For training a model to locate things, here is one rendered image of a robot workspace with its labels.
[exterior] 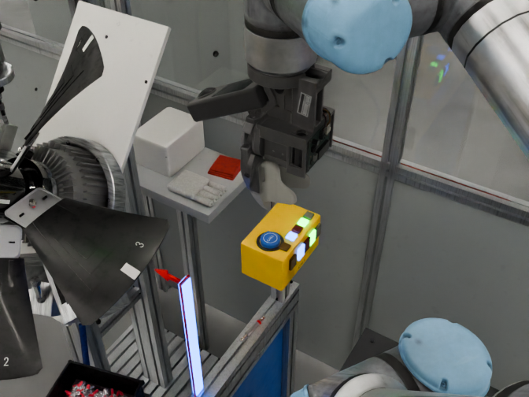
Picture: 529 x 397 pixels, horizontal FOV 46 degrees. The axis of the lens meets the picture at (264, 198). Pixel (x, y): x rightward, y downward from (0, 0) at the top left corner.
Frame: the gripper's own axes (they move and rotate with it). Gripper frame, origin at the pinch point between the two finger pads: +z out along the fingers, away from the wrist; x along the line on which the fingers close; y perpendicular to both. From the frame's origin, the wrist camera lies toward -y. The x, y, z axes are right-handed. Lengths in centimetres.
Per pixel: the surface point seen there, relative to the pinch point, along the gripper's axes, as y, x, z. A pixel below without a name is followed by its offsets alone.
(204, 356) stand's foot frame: -54, 49, 135
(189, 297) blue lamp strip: -14.7, 0.1, 28.3
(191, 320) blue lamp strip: -14.7, 0.0, 34.4
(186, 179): -55, 51, 55
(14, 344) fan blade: -47, -14, 46
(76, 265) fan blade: -34.6, -4.8, 26.6
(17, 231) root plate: -55, -1, 32
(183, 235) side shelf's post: -61, 54, 83
